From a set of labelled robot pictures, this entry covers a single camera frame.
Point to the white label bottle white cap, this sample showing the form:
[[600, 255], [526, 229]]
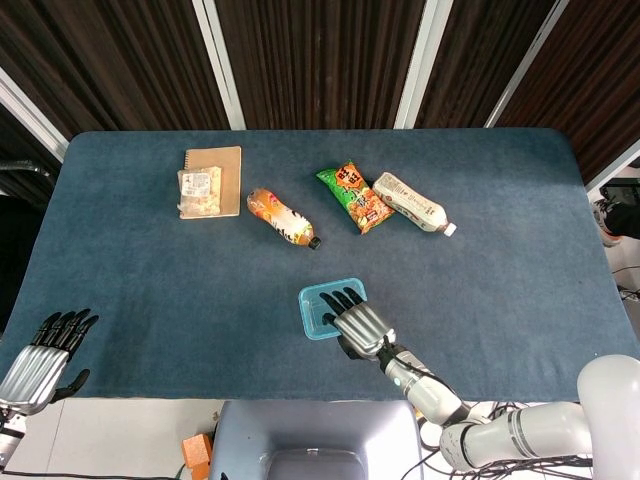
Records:
[[410, 202]]

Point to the orange tea bottle black cap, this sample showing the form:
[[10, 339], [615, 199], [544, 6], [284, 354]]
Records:
[[280, 215]]

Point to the grey blue robot torso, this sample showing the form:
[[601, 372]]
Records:
[[315, 430]]

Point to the orange block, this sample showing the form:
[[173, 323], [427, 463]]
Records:
[[196, 450]]

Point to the clear snack packet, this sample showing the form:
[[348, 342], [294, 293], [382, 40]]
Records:
[[200, 190]]

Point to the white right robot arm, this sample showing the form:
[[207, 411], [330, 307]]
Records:
[[432, 397]]

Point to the blue felt table cloth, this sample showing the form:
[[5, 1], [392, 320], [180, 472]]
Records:
[[200, 310]]

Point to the green orange snack bag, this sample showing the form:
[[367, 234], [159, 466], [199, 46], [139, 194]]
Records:
[[357, 197]]

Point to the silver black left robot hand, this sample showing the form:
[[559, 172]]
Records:
[[32, 372]]

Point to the translucent blue plastic lid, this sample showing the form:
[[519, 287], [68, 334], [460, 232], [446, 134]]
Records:
[[312, 312]]

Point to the clear plastic food container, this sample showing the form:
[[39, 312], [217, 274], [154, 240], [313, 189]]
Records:
[[315, 335]]

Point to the white partition frame post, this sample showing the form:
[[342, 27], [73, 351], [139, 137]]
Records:
[[30, 112], [615, 170], [217, 65], [422, 65], [525, 65]]

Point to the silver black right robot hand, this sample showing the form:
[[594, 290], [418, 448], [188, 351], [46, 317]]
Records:
[[362, 327]]

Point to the white sneaker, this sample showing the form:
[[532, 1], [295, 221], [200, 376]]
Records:
[[602, 222]]

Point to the brown spiral notebook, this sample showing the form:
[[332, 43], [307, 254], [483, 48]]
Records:
[[230, 167]]

